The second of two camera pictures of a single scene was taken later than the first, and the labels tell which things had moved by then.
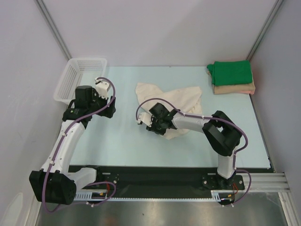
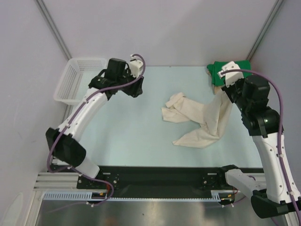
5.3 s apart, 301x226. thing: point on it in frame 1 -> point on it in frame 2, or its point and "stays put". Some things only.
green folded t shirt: x=229 y=73 stays put
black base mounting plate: x=139 y=181 stays put
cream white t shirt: x=187 y=100 -> x=213 y=116
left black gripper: x=109 y=112 -> x=136 y=90
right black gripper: x=153 y=124 -> x=231 y=93
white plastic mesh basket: x=78 y=72 stays put
